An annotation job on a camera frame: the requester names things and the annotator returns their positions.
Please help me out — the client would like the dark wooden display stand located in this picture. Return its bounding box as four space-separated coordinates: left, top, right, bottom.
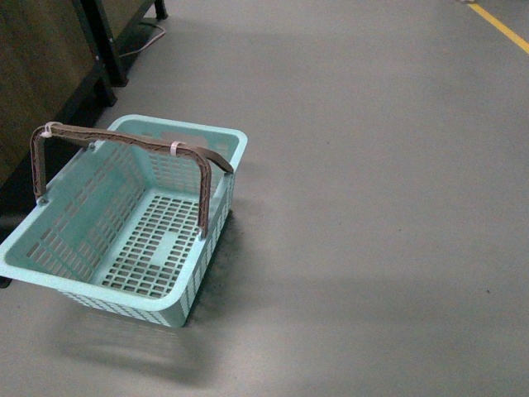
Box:
1 1 168 237

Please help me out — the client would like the white zip tie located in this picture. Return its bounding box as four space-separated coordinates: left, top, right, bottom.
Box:
169 141 185 157

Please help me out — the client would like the pink cable on floor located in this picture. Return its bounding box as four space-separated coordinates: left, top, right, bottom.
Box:
118 21 167 59

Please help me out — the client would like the brown basket handle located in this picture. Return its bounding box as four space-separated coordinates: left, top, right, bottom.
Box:
30 122 234 239

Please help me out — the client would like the light blue plastic basket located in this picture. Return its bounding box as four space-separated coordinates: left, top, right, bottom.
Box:
1 115 247 328

